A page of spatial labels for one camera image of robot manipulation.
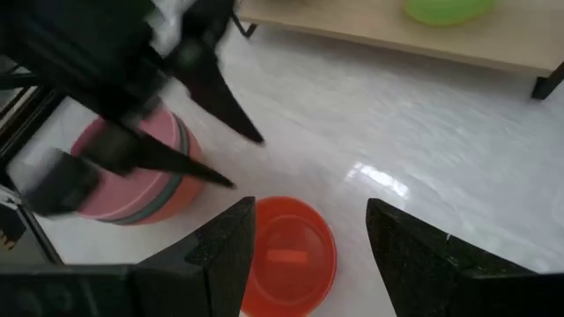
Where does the large teal bowl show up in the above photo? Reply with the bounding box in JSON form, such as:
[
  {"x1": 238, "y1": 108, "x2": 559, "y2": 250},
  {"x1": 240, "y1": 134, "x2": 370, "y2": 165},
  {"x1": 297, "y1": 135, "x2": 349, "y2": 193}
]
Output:
[{"x1": 100, "y1": 114, "x2": 192, "y2": 226}]

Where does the large pink bowl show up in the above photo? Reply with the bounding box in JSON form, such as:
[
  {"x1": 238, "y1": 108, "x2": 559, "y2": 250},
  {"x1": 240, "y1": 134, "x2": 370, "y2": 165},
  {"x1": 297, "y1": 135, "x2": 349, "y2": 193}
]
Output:
[{"x1": 70, "y1": 107, "x2": 190, "y2": 221}]

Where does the wooden shelf with black frame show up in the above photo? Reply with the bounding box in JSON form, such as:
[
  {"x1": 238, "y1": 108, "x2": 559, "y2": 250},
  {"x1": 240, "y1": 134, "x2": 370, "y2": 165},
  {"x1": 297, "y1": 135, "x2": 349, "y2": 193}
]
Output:
[{"x1": 231, "y1": 0, "x2": 564, "y2": 100}]

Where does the small green bowl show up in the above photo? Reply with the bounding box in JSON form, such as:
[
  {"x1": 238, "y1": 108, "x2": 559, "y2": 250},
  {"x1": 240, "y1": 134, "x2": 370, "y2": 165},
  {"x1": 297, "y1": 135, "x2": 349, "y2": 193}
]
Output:
[{"x1": 403, "y1": 0, "x2": 497, "y2": 27}]

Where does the small orange bowl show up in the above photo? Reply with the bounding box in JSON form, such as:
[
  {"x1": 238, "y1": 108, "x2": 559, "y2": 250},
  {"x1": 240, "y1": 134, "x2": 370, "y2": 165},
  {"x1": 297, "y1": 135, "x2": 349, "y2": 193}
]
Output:
[{"x1": 241, "y1": 196, "x2": 338, "y2": 317}]

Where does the black aluminium table frame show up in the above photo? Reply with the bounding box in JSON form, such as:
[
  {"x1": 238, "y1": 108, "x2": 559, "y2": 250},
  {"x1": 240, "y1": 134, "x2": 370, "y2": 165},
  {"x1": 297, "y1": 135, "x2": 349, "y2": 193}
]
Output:
[{"x1": 0, "y1": 83, "x2": 65, "y2": 266}]

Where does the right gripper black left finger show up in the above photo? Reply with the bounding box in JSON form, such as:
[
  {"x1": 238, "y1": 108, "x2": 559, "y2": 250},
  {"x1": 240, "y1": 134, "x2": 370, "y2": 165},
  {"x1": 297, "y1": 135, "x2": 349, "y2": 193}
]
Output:
[{"x1": 134, "y1": 196, "x2": 256, "y2": 317}]

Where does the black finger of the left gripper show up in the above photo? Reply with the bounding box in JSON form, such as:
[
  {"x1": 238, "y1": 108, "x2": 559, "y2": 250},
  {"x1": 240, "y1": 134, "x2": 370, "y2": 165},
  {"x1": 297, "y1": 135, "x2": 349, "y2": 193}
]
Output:
[
  {"x1": 167, "y1": 43, "x2": 265, "y2": 146},
  {"x1": 85, "y1": 125, "x2": 236, "y2": 189}
]

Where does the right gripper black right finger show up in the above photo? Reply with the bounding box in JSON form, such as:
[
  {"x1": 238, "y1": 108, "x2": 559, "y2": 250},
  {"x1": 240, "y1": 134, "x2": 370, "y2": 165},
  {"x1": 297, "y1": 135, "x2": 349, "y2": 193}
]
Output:
[{"x1": 367, "y1": 197, "x2": 537, "y2": 317}]

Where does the large coral orange bowl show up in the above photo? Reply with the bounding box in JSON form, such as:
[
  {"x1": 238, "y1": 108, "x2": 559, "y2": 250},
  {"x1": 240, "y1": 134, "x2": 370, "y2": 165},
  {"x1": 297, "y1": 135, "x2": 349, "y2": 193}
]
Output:
[{"x1": 131, "y1": 127, "x2": 206, "y2": 226}]

